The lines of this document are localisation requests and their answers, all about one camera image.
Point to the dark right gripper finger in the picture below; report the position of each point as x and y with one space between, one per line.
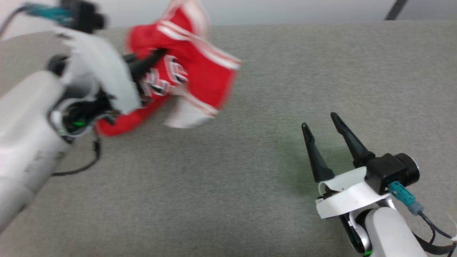
355 148
317 164

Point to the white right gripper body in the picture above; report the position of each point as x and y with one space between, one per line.
346 196

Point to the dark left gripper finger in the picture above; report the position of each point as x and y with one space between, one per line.
142 66

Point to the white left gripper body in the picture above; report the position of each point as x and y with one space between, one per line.
100 67

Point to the red garment with white stripes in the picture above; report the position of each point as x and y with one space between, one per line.
203 71

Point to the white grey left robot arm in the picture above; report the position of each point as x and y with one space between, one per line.
25 125

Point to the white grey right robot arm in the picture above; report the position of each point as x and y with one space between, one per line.
389 232

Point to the dark grey metal pole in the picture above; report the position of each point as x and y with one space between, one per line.
395 10

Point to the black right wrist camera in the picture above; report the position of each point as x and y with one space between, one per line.
389 171

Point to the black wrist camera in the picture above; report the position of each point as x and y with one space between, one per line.
84 16
389 171

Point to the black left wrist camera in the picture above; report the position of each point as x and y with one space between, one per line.
84 16

